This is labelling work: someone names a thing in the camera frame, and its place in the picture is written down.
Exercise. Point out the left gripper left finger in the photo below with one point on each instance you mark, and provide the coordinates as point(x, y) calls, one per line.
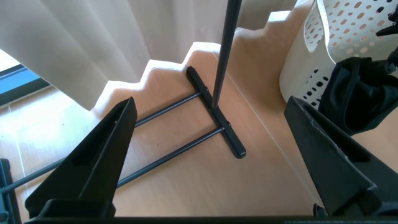
point(101, 174)

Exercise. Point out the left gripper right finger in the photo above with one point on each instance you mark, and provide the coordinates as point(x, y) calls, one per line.
point(326, 174)

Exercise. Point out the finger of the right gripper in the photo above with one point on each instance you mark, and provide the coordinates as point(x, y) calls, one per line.
point(390, 30)

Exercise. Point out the black garment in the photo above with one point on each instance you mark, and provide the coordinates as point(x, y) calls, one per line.
point(357, 99)

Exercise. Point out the white laundry basket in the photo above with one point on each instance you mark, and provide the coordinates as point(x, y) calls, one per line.
point(298, 71)

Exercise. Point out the black clothes rack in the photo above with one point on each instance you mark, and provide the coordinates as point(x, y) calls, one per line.
point(217, 117)

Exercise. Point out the window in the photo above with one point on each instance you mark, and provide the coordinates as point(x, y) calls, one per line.
point(18, 84)

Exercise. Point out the beige curtain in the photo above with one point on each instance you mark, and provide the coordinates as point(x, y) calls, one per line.
point(93, 37)

